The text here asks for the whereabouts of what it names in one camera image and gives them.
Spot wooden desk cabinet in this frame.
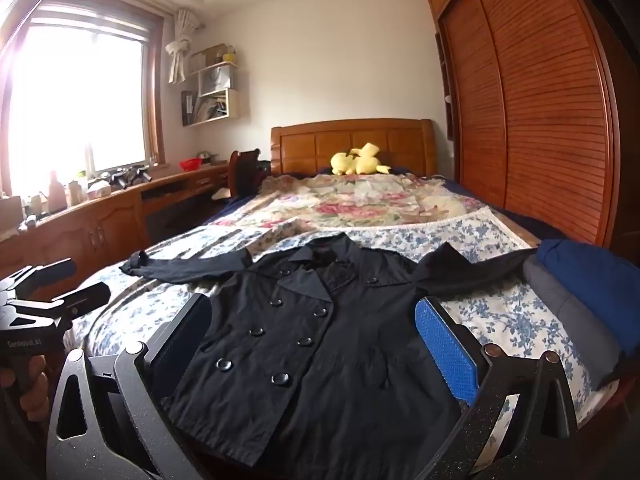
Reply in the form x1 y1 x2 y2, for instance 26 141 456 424
0 162 233 281

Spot yellow plush toy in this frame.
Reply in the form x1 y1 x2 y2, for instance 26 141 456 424
330 143 392 177

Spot wooden bed headboard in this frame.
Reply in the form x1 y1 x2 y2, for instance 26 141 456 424
270 119 438 178

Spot black devices on desk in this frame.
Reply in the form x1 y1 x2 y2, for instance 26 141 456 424
102 165 153 191

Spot person's left hand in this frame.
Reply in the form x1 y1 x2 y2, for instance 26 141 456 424
17 355 51 426

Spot wood-framed window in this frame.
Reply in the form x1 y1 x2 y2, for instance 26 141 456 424
0 0 166 196

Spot blue floral blanket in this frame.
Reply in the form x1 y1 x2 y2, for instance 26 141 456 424
82 207 593 466

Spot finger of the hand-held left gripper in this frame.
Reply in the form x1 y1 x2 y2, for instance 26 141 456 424
0 259 77 296
10 282 112 318

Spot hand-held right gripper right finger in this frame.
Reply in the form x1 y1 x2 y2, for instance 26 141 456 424
414 296 578 480

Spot pink floral blanket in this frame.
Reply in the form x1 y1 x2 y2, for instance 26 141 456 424
220 172 488 233

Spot folded blue garment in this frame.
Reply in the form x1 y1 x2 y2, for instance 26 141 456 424
536 239 640 356

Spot black buttoned coat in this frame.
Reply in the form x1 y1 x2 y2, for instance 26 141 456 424
121 232 538 471

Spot folded grey garment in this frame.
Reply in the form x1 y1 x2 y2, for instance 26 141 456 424
522 257 623 391

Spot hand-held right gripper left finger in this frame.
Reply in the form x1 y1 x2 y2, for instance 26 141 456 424
45 292 216 480

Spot dark wooden chair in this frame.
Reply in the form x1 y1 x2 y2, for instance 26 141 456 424
229 149 262 198

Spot tied white curtain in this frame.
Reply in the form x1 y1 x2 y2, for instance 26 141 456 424
165 9 206 85

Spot wooden slatted wardrobe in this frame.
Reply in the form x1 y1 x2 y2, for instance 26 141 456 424
426 0 626 251

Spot white wall shelf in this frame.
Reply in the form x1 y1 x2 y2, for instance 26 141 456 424
181 45 241 127

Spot beige bottle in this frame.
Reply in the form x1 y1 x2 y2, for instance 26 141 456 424
47 171 67 211

